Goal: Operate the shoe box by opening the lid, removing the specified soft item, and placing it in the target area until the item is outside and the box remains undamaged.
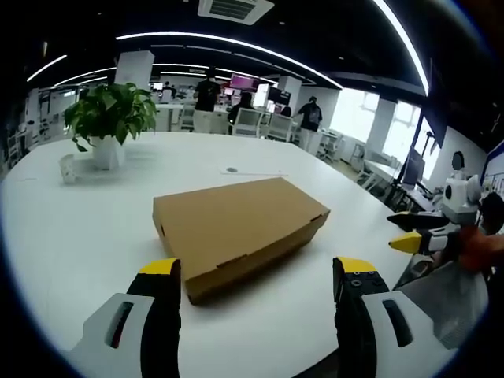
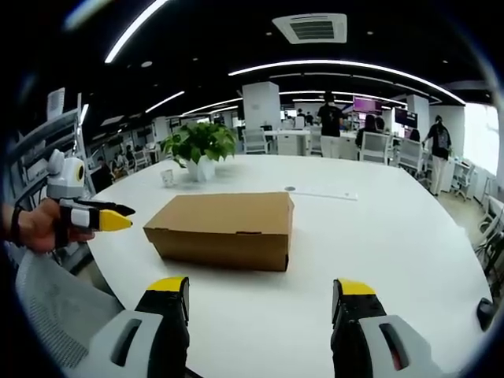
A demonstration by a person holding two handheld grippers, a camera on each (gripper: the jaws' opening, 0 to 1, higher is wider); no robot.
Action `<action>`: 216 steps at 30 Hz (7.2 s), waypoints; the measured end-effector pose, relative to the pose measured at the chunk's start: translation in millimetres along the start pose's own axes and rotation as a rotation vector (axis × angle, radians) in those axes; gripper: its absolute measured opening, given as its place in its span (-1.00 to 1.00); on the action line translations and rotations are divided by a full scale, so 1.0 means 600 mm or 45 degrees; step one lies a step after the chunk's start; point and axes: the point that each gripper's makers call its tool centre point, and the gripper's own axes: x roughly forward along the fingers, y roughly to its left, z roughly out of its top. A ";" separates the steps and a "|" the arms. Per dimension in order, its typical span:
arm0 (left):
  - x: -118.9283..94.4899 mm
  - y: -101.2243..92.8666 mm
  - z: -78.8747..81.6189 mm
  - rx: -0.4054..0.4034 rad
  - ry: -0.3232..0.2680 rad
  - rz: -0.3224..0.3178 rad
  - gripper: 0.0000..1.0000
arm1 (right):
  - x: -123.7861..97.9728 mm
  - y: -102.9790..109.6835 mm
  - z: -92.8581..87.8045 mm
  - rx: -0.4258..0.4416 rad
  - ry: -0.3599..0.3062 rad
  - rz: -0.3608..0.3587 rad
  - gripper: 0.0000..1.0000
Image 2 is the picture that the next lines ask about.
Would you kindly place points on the white ceiling air vent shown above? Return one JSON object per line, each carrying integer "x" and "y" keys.
{"x": 311, "y": 28}

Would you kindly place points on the purple wall screen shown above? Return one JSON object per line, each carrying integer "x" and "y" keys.
{"x": 367, "y": 104}

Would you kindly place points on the white office chair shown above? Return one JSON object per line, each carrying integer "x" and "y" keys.
{"x": 256, "y": 141}
{"x": 376, "y": 147}
{"x": 409, "y": 155}

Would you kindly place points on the grey mesh office chair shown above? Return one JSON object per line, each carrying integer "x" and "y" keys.
{"x": 51, "y": 307}

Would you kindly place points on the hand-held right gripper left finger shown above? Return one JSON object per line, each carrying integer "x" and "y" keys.
{"x": 157, "y": 327}

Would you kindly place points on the person's left hand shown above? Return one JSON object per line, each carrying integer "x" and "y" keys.
{"x": 37, "y": 226}

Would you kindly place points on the black computer mouse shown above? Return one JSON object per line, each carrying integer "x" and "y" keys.
{"x": 485, "y": 313}

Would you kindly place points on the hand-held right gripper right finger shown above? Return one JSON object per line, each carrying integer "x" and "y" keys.
{"x": 362, "y": 327}

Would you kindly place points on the brown cardboard shoe box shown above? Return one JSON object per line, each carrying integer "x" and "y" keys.
{"x": 226, "y": 228}

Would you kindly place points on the white paper cup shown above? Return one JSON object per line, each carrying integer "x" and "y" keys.
{"x": 167, "y": 177}

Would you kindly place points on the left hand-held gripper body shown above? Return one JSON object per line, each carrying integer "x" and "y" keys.
{"x": 65, "y": 173}

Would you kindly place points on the green potted plant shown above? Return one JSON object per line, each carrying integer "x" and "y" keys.
{"x": 201, "y": 147}

